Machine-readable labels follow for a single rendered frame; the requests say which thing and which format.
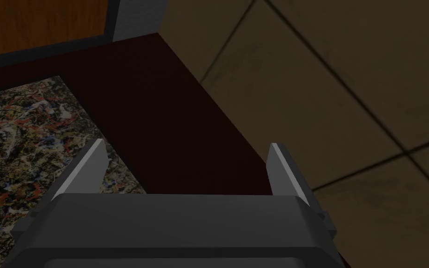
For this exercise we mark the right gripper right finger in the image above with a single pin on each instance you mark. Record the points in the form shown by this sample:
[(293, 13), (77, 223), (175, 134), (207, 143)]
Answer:
[(282, 178)]

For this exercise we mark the brown wooden door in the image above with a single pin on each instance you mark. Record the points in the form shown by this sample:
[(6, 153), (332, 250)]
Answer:
[(39, 22)]

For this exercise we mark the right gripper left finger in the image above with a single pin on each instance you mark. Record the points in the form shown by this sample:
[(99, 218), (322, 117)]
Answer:
[(86, 171)]

